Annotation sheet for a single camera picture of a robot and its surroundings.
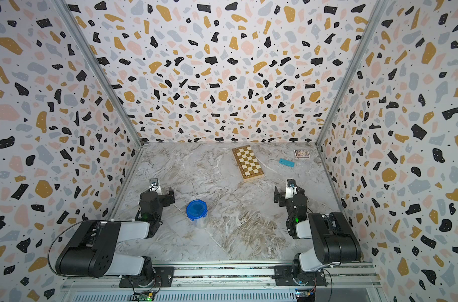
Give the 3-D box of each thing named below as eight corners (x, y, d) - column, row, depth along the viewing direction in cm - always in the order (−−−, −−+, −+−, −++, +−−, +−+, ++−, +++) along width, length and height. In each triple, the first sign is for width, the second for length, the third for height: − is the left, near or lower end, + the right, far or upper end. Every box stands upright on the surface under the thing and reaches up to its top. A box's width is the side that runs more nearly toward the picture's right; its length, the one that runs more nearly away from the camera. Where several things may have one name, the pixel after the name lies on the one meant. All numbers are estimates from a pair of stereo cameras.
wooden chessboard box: (243, 181, 106) (243, 178, 103) (231, 152, 121) (231, 148, 118) (263, 176, 109) (264, 173, 106) (249, 148, 123) (250, 144, 121)
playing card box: (295, 158, 118) (296, 155, 116) (294, 152, 121) (294, 149, 120) (309, 158, 118) (310, 156, 116) (307, 152, 121) (308, 150, 120)
